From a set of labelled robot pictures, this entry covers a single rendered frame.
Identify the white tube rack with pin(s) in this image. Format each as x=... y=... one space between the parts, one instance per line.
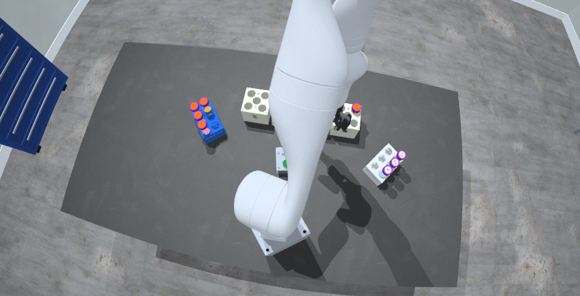
x=378 y=163

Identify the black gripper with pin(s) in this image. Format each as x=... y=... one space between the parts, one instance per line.
x=344 y=120

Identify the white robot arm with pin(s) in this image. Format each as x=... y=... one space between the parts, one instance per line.
x=310 y=82

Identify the blue tube rack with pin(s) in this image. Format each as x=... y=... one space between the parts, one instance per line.
x=214 y=124

